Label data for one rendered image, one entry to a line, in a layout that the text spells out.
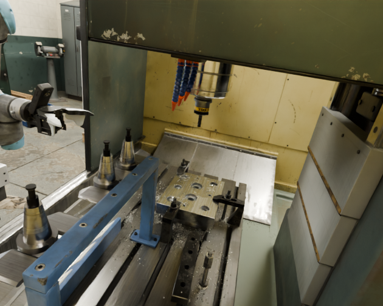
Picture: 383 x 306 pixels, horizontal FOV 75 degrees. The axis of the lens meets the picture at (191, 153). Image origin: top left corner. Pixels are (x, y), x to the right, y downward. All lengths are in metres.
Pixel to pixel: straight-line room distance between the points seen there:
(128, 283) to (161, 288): 0.10
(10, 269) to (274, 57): 0.56
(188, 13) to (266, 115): 1.43
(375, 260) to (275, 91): 1.36
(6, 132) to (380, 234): 1.12
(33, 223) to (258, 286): 1.02
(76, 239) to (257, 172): 1.51
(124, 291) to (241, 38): 0.71
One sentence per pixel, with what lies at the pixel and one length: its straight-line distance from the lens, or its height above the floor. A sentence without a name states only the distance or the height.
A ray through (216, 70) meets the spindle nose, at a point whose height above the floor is 1.51.
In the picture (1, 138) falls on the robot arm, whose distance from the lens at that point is 1.08.
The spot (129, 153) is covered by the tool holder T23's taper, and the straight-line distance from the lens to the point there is 0.73.
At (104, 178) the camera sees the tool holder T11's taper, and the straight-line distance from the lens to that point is 0.65.
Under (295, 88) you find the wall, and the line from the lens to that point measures 1.86.
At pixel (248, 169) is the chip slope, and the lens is 1.86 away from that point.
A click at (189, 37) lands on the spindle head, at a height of 1.58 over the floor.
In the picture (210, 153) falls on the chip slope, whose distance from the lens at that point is 1.91.
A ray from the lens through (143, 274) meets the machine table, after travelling 0.88.
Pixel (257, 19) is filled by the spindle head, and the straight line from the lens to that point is 0.50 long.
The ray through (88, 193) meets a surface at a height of 1.22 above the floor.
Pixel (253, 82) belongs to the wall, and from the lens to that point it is 1.84.
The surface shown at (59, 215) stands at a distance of 0.59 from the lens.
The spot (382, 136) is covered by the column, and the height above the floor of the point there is 1.44.
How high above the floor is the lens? 1.57
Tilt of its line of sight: 24 degrees down
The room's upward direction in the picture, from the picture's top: 9 degrees clockwise
